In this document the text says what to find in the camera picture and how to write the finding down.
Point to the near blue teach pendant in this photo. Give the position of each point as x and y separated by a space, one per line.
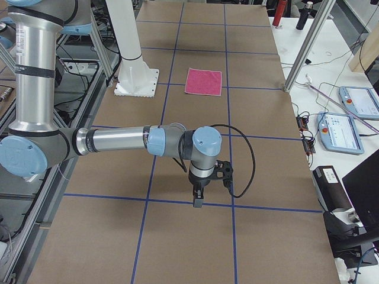
338 133

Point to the black white box device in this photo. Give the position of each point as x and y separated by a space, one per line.
331 193

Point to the pink and grey towel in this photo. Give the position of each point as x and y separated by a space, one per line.
203 82

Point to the aluminium frame post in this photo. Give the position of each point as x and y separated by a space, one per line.
308 42

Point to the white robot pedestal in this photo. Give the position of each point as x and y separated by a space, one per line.
135 78

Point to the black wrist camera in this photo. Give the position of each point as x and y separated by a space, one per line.
224 171

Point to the black monitor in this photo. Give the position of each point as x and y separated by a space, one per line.
361 184

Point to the black cylinder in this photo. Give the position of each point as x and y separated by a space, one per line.
304 14

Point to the small circuit board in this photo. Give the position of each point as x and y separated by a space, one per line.
307 137

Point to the aluminium side frame rail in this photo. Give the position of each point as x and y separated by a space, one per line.
36 143

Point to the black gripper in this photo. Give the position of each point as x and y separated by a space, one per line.
198 182

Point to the red cylinder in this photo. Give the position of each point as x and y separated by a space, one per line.
279 12

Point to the blue teach pendant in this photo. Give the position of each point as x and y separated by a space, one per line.
361 101
338 133

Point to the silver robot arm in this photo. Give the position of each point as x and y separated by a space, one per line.
200 147

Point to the far blue teach pendant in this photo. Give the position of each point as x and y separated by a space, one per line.
361 101

